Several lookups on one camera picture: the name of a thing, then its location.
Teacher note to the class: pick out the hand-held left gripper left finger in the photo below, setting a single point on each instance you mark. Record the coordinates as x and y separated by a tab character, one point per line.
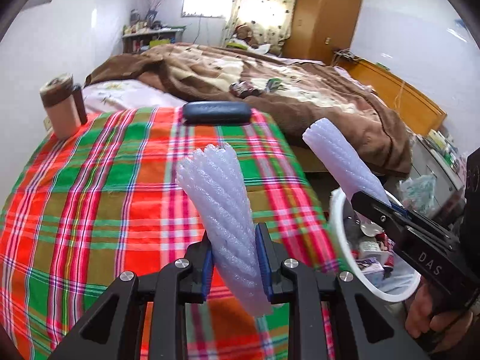
206	270

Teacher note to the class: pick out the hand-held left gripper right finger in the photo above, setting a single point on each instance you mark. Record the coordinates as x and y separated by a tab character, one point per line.
264	266

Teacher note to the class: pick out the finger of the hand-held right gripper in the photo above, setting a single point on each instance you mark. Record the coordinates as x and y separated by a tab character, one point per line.
397	207
375	208

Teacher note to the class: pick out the white trash bin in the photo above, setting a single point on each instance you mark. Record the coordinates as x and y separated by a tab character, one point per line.
339	232

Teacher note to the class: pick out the white foam net sleeve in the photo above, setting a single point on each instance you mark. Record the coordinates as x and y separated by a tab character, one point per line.
221	213
337	157

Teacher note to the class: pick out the person's right hand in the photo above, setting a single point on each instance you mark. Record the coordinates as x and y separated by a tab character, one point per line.
423	315

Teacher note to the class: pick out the printed plastic bag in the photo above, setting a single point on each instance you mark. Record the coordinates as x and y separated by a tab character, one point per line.
418	193

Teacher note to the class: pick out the grey nightstand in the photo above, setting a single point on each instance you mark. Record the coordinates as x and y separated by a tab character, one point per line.
444	182

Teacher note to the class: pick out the group of medicine boxes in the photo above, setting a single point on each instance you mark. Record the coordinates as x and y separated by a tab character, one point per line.
442	146

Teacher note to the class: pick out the wooden headboard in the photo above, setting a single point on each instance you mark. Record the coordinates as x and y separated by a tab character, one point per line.
408	101

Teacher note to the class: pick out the brown patterned blanket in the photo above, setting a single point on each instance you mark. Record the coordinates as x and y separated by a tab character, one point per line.
300	120

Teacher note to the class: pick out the plaid tablecloth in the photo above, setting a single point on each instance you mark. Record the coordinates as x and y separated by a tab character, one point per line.
93	195

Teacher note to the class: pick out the power strip with plugs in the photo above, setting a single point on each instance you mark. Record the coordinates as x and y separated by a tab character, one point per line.
347	54

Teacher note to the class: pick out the dark glasses case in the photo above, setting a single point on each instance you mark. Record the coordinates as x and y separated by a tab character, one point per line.
217	112

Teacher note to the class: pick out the small green box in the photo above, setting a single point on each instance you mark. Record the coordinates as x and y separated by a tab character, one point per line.
273	84

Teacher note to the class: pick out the shiny dark packet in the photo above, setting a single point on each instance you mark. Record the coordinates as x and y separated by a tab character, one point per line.
243	89

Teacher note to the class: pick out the floral white bedsheet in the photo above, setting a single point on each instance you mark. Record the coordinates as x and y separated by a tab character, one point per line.
123	95

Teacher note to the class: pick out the wooden wardrobe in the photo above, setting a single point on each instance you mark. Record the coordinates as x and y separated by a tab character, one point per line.
322	15

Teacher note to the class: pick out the pink brown lidded mug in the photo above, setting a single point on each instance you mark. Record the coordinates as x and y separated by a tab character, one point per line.
62	116

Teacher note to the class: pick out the brown teddy bear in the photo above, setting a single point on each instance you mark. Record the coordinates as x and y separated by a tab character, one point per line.
245	33

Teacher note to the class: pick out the heart print curtain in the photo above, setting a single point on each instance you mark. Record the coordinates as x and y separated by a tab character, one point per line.
258	3

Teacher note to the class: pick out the cluttered shelf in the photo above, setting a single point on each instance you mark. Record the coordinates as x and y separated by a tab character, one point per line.
150	39

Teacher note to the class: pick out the group of toiletry bottles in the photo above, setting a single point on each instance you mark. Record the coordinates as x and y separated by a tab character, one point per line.
138	26

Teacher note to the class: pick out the window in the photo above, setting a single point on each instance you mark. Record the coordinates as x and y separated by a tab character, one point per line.
206	2

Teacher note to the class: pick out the vase with branches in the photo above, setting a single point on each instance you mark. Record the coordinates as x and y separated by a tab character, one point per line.
155	7

